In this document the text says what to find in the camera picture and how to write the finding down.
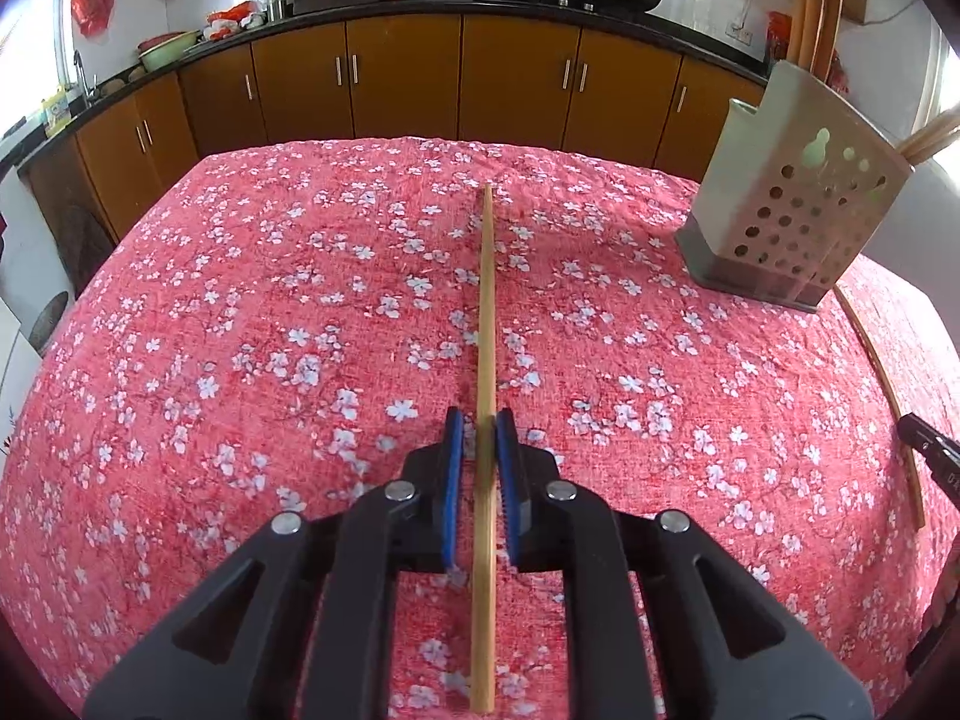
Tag green basin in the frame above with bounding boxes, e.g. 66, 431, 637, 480
137, 31, 202, 74

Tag window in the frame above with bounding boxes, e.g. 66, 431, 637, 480
919, 22, 960, 137

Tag red packaged goods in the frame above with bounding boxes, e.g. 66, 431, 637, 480
766, 11, 792, 80

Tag white appliance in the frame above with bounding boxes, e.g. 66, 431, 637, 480
0, 157, 80, 428

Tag brown wooden base cabinets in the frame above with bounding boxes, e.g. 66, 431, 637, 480
19, 11, 773, 241

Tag red hanging bag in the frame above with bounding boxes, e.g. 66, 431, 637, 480
71, 0, 119, 37

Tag bamboo chopstick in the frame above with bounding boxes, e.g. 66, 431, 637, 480
810, 0, 830, 72
898, 111, 960, 155
834, 287, 926, 531
904, 127, 960, 164
792, 0, 820, 68
821, 0, 847, 83
469, 181, 497, 715

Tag yellow box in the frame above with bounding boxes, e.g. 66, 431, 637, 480
41, 86, 74, 137

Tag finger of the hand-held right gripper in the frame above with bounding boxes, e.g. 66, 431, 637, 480
904, 610, 960, 681
896, 411, 960, 512

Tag white perforated utensil holder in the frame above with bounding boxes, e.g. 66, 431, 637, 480
673, 60, 916, 312

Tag red floral tablecloth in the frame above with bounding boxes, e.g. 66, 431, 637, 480
0, 136, 960, 720

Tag red plastic bag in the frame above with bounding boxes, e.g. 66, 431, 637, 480
204, 4, 265, 42

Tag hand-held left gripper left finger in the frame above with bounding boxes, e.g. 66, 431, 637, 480
82, 406, 467, 720

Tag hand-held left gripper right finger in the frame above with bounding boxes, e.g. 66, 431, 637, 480
491, 409, 875, 720

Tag black countertop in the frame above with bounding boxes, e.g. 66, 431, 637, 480
0, 0, 773, 166

